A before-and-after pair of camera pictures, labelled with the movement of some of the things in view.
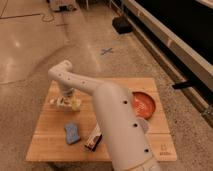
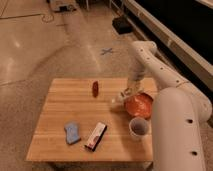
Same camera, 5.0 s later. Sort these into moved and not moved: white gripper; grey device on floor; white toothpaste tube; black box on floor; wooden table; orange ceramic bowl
Moved: white gripper; white toothpaste tube
Not moved: grey device on floor; black box on floor; wooden table; orange ceramic bowl
